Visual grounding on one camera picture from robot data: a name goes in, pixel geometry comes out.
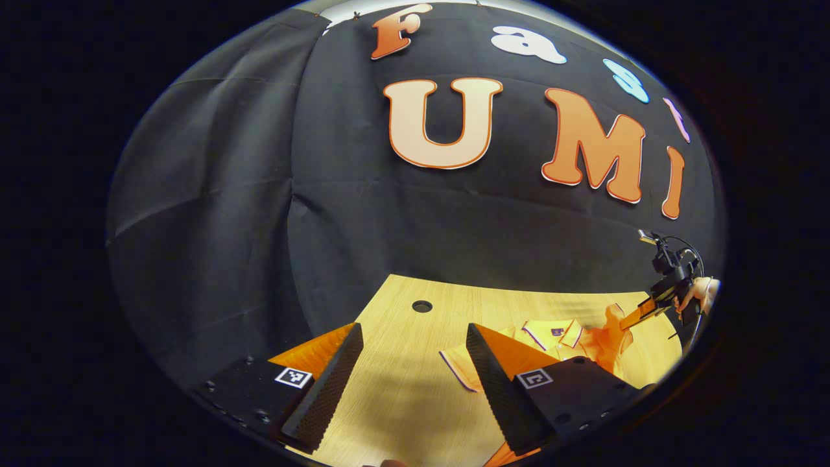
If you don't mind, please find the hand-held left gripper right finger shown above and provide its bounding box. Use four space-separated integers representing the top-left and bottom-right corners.
465 322 654 457

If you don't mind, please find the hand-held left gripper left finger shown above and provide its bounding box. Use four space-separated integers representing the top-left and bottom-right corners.
193 322 364 454

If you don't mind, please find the orange T-shirt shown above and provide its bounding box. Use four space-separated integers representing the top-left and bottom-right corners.
439 303 643 467

